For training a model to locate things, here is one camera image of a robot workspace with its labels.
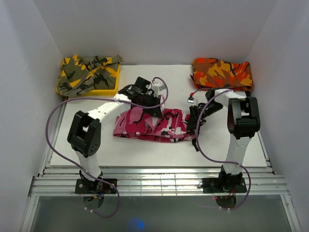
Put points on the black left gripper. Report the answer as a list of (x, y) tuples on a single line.
[(155, 111)]

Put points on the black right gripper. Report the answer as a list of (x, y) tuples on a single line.
[(194, 114)]

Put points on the pink camouflage trousers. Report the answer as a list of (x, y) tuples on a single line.
[(174, 126)]

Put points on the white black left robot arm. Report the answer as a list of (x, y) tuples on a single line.
[(85, 131)]

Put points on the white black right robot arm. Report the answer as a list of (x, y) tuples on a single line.
[(243, 122)]

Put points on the orange camouflage folded trousers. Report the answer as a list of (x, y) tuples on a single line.
[(215, 73)]

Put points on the green yellow camouflage trousers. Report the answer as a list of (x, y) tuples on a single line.
[(84, 72)]

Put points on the yellow plastic tray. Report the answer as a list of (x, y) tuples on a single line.
[(106, 90)]

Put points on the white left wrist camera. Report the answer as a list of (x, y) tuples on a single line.
[(157, 88)]

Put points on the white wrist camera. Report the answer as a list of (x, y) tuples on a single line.
[(157, 88), (192, 100)]

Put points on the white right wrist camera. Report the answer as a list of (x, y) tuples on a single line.
[(192, 100)]

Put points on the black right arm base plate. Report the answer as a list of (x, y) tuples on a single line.
[(214, 185)]

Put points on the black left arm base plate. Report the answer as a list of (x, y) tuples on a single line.
[(85, 186)]

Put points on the aluminium rail frame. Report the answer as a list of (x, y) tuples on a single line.
[(160, 200)]

